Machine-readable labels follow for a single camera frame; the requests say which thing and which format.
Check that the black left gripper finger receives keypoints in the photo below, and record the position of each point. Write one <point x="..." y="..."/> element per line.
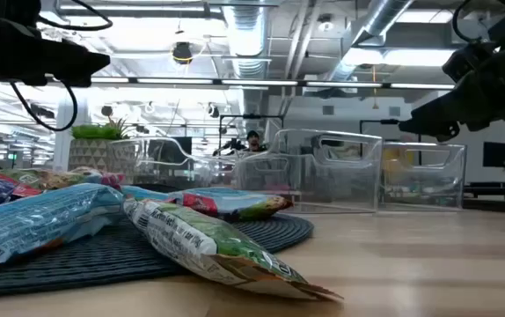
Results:
<point x="72" y="82"/>
<point x="83" y="64"/>

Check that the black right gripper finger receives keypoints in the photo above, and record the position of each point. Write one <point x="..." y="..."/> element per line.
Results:
<point x="437" y="130"/>
<point x="459" y="108"/>

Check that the background black robot arm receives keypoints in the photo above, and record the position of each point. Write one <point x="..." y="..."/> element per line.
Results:
<point x="230" y="146"/>

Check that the green wrapped granola bar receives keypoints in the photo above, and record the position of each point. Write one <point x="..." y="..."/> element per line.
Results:
<point x="46" y="178"/>

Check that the blue pink granola bar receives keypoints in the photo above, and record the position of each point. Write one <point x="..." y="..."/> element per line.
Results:
<point x="107" y="179"/>

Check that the blue wrapped granola bar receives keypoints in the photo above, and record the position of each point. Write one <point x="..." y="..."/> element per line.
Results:
<point x="37" y="220"/>
<point x="147" y="193"/>

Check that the green orange Chewy granola bar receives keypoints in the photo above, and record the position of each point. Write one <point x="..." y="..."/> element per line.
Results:
<point x="199" y="246"/>

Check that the green succulent plant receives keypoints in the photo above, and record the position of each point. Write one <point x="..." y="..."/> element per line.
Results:
<point x="94" y="132"/>

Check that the clear plastic bin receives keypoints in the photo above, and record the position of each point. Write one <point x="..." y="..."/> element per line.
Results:
<point x="428" y="185"/>
<point x="305" y="176"/>
<point x="164" y="142"/>

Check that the small black monitor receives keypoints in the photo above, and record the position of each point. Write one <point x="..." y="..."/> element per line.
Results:
<point x="496" y="154"/>

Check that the yellow hanging pendant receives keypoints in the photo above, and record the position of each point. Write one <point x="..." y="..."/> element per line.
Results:
<point x="374" y="103"/>

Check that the ceiling light panel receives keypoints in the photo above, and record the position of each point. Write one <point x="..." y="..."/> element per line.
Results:
<point x="411" y="57"/>

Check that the white triangle pattern plant pot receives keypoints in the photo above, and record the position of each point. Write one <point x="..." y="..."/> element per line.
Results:
<point x="87" y="154"/>

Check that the black bench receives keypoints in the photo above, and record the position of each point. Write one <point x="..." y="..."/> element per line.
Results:
<point x="499" y="187"/>

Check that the black ceiling dome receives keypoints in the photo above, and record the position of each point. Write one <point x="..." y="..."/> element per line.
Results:
<point x="182" y="52"/>

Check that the long overhead light bar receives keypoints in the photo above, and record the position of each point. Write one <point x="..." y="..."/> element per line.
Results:
<point x="257" y="83"/>

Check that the person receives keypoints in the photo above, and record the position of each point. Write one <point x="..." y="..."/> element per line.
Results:
<point x="254" y="141"/>

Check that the dark round woven placemat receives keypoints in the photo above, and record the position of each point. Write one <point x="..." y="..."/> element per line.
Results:
<point x="81" y="266"/>

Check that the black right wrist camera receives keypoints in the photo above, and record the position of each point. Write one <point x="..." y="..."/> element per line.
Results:
<point x="468" y="61"/>

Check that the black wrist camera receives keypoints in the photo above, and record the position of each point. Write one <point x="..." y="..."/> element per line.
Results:
<point x="468" y="61"/>
<point x="19" y="6"/>

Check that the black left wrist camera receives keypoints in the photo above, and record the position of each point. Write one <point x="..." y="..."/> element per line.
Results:
<point x="19" y="6"/>

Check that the smooth silver ceiling duct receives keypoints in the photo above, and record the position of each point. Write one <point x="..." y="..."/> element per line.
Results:
<point x="380" y="17"/>

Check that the ribbed silver ceiling duct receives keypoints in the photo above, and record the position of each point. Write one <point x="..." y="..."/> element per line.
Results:
<point x="246" y="39"/>

